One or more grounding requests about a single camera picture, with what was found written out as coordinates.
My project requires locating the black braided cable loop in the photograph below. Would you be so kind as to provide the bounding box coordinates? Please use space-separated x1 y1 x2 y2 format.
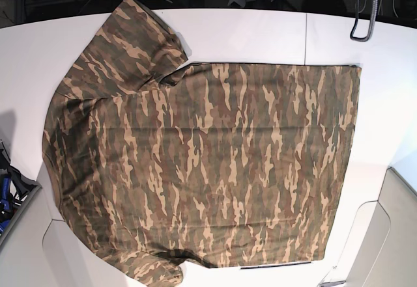
349 0 381 42

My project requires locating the camouflage T-shirt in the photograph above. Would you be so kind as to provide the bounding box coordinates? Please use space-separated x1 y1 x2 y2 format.
42 0 361 286

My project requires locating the bin with blue items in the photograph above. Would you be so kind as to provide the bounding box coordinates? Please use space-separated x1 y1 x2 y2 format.
1 141 41 246

